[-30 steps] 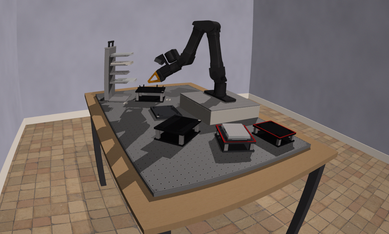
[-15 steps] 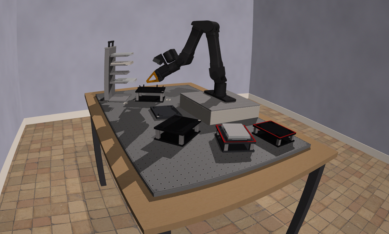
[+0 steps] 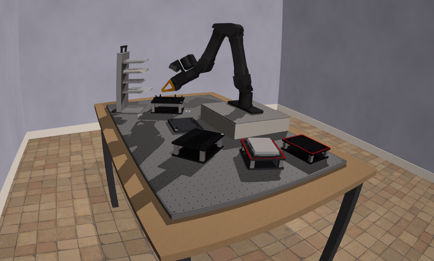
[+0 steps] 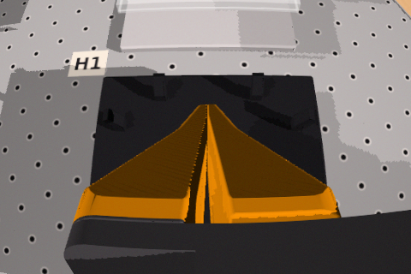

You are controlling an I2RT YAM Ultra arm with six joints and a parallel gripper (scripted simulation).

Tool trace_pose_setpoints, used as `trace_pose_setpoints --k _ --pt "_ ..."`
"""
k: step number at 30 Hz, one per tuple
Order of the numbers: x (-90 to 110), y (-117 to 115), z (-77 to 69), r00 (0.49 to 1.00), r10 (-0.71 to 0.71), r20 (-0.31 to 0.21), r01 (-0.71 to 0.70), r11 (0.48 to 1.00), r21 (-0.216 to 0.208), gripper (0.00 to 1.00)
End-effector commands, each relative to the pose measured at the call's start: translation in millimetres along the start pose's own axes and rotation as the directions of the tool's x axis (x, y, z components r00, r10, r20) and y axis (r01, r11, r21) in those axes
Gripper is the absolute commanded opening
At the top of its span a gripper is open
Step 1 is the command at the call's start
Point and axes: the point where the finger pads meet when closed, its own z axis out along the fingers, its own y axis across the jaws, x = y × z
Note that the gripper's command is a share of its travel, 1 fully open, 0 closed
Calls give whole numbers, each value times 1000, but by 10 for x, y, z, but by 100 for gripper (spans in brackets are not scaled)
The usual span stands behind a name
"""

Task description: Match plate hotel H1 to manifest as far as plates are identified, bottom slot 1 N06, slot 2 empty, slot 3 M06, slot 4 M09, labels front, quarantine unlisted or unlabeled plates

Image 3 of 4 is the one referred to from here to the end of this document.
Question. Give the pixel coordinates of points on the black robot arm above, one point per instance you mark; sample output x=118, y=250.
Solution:
x=241, y=78

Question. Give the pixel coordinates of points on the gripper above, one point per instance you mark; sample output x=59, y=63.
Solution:
x=175, y=85

